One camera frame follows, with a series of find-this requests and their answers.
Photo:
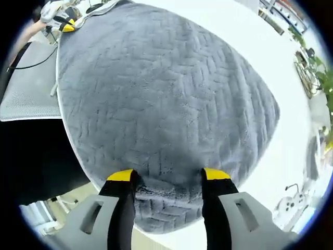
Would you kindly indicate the grey towel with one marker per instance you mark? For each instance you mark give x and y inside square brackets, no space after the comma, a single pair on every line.
[161,91]

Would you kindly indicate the black computer mouse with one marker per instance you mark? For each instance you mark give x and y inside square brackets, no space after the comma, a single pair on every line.
[94,9]

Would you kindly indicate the white handheld controller device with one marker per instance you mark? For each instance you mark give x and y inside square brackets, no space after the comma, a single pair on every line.
[290,204]

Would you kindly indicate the grey mesh chair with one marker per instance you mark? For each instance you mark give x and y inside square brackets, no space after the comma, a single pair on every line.
[28,91]

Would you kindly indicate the person's black clothing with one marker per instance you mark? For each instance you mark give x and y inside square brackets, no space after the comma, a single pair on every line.
[36,161]

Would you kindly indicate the green potted plant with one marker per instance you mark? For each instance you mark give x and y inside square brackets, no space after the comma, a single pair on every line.
[326,80]

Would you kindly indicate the white wall shelving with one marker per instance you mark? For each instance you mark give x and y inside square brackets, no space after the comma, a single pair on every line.
[286,18]

